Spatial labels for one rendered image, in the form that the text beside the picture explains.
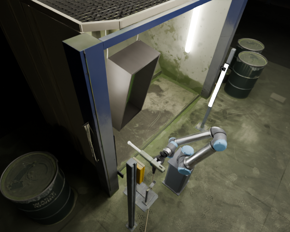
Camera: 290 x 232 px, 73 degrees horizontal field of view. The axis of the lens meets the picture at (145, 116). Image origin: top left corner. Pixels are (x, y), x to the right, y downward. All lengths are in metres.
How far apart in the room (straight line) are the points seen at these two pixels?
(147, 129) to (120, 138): 0.52
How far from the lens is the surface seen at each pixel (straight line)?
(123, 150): 3.39
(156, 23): 1.73
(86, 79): 1.38
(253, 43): 5.41
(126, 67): 2.24
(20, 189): 2.47
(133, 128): 3.67
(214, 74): 4.22
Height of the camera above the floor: 2.89
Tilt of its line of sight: 47 degrees down
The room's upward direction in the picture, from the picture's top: 4 degrees clockwise
